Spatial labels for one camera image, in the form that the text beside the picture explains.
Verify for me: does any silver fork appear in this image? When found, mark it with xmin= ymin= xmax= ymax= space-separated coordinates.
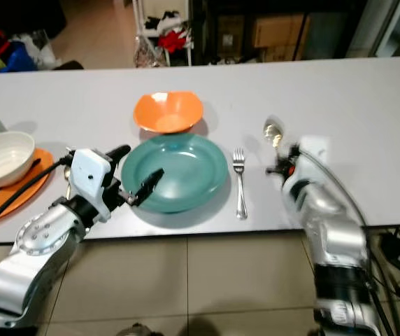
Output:
xmin=231 ymin=148 xmax=250 ymax=221

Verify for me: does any teal plate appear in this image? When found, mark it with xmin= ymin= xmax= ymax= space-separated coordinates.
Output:
xmin=120 ymin=133 xmax=229 ymax=214

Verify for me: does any orange bowl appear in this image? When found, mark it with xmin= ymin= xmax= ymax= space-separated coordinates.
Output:
xmin=133 ymin=91 xmax=205 ymax=135

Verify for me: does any orange plate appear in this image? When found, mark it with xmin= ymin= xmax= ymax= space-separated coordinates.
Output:
xmin=0 ymin=147 xmax=54 ymax=226

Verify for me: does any brown cardboard box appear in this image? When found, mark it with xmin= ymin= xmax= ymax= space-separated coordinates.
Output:
xmin=252 ymin=15 xmax=309 ymax=48
xmin=256 ymin=45 xmax=306 ymax=62

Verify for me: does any patterned bag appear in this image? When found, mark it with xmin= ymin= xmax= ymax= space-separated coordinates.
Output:
xmin=134 ymin=36 xmax=166 ymax=68

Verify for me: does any white ribbed bowl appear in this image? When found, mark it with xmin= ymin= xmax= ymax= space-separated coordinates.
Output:
xmin=0 ymin=131 xmax=36 ymax=189

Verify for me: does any red garment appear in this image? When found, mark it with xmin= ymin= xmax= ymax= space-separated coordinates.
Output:
xmin=158 ymin=29 xmax=188 ymax=53

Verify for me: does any black metal shelf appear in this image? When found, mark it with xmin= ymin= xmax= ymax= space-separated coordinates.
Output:
xmin=200 ymin=0 xmax=369 ymax=62

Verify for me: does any white plastic bag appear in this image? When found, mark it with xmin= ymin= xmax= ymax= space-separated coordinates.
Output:
xmin=18 ymin=29 xmax=57 ymax=69

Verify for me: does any blue cloth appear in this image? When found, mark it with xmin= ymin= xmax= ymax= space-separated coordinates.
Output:
xmin=4 ymin=42 xmax=40 ymax=72

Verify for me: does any white rack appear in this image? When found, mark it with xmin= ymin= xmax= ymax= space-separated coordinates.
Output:
xmin=134 ymin=0 xmax=194 ymax=67

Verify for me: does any large black furniture piece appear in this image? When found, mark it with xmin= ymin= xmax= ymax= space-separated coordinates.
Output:
xmin=0 ymin=0 xmax=66 ymax=32

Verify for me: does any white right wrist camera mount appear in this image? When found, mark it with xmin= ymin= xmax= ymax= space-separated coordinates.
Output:
xmin=294 ymin=136 xmax=334 ymax=190

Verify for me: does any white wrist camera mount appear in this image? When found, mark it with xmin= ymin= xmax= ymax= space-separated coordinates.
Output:
xmin=294 ymin=136 xmax=334 ymax=190
xmin=71 ymin=148 xmax=113 ymax=211

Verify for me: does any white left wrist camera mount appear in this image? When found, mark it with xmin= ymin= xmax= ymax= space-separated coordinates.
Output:
xmin=71 ymin=148 xmax=113 ymax=211

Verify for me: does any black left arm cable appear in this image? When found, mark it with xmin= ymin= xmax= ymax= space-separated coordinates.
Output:
xmin=0 ymin=155 xmax=75 ymax=239

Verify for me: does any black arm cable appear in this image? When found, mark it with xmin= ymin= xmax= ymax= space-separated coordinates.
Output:
xmin=0 ymin=155 xmax=75 ymax=239
xmin=301 ymin=150 xmax=393 ymax=336

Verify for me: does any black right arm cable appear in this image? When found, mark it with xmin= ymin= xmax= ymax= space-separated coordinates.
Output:
xmin=301 ymin=150 xmax=393 ymax=336

